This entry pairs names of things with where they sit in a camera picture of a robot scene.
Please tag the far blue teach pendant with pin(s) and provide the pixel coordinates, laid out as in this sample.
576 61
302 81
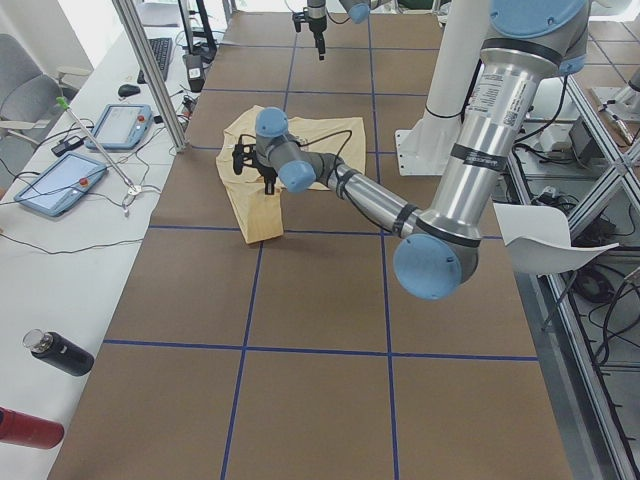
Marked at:
122 126

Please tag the near blue teach pendant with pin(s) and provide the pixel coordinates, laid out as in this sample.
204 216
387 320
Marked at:
62 185

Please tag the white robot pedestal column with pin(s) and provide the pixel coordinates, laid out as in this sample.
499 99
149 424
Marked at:
466 26

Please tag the black water bottle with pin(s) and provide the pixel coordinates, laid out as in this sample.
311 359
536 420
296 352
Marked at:
59 352

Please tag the black computer mouse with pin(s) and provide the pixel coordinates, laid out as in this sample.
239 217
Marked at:
128 90

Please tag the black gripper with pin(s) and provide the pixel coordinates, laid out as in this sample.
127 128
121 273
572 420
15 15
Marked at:
316 24
266 173

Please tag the blue teach pendant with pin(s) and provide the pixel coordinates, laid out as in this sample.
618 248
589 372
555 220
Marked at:
122 126
62 185

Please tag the grey office chair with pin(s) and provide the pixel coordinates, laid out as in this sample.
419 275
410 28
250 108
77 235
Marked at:
29 107

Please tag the black keyboard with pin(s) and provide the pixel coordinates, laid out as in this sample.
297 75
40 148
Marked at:
162 50

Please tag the red water bottle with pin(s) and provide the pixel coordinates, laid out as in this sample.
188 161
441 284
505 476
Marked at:
25 430

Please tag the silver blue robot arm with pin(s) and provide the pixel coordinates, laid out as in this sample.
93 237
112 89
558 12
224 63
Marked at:
519 44
357 10

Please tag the aluminium frame post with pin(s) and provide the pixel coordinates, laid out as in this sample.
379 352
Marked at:
147 63

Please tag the metal rod with green tip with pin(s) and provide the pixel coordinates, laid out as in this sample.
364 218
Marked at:
133 189

